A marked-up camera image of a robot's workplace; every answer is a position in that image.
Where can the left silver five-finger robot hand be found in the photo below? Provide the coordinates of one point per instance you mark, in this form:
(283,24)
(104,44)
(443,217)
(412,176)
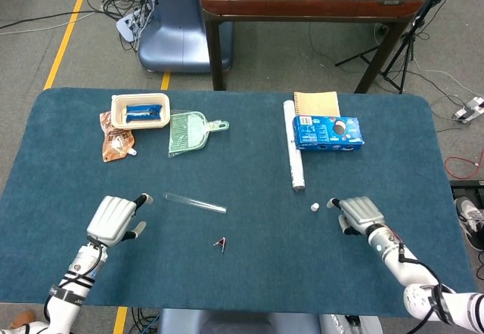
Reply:
(111,218)

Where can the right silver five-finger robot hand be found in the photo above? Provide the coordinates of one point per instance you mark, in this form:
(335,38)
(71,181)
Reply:
(361,213)

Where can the small white ball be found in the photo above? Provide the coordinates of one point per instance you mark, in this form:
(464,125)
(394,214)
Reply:
(315,207)

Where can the clear plastic tube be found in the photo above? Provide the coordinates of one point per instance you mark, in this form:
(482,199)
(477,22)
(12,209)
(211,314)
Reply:
(196,203)

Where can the blue-grey own robot base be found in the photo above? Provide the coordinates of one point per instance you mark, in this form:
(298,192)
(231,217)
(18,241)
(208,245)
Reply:
(227,322)

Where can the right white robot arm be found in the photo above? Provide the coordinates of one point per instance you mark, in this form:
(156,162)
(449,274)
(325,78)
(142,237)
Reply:
(393,258)

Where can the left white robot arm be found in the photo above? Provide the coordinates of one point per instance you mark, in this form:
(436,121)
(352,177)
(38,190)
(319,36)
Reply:
(81,269)

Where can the orange spout pouch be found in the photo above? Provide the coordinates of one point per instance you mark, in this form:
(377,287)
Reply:
(115,145)

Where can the white paper roll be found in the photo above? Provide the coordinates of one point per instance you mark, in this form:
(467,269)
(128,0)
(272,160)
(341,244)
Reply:
(296,167)

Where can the blue Oreo cookie box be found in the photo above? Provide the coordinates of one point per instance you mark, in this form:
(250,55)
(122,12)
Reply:
(321,133)

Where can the cream plastic food container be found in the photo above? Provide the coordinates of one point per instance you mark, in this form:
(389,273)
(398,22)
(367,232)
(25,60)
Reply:
(151,125)

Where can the grey black sneaker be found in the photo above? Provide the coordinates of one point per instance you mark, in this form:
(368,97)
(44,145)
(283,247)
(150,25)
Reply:
(469,217)

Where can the black flat floor device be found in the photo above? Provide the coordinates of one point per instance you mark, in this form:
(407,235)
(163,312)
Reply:
(467,190)

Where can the blue snack packet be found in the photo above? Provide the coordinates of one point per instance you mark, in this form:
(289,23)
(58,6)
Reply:
(143,113)

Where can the red binder clip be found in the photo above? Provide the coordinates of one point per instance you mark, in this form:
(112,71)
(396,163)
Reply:
(221,242)

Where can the green dustpan brush set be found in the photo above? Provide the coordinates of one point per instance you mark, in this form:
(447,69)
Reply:
(189,133)

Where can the kraft spiral notebook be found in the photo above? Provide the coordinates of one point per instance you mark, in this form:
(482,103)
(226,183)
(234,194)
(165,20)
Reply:
(317,103)

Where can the blue felt table cover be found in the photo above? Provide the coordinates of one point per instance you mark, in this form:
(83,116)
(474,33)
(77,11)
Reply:
(242,167)

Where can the black tripod stand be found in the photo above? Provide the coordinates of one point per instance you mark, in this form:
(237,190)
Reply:
(409,34)

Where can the white power strip with plugs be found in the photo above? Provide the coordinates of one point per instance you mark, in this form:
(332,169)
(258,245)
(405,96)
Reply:
(126,26)

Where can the brown mahjong table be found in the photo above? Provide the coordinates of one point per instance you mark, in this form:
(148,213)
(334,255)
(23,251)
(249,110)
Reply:
(302,7)

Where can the white power strip with switch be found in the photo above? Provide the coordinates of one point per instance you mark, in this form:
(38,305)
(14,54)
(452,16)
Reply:
(469,110)

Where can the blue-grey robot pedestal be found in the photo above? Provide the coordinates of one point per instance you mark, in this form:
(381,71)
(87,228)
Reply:
(170,35)

